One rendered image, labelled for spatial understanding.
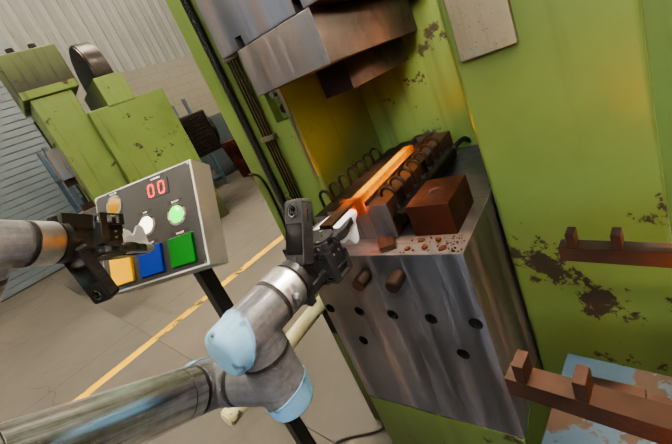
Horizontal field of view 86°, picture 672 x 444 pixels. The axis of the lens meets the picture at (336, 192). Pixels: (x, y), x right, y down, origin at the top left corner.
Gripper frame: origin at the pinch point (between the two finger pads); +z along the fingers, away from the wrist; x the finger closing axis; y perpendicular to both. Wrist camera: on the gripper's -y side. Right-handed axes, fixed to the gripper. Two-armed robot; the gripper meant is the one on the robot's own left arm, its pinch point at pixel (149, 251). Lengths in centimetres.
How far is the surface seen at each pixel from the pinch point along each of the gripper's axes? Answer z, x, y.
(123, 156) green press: 276, 292, 193
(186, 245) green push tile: 9.8, -1.9, 0.6
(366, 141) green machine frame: 45, -47, 21
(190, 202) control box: 10.6, -4.7, 11.1
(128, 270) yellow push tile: 9.8, 17.4, -0.8
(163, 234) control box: 10.6, 5.2, 5.5
